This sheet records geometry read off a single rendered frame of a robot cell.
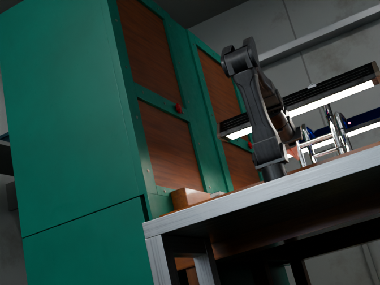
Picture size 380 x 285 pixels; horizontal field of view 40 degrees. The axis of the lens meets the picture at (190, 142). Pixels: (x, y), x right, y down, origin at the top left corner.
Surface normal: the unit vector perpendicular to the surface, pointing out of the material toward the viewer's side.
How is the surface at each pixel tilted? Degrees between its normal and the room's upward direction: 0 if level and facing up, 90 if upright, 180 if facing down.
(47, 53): 90
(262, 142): 100
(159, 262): 90
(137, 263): 90
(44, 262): 90
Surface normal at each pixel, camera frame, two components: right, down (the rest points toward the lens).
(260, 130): -0.35, -0.04
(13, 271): 0.88, -0.33
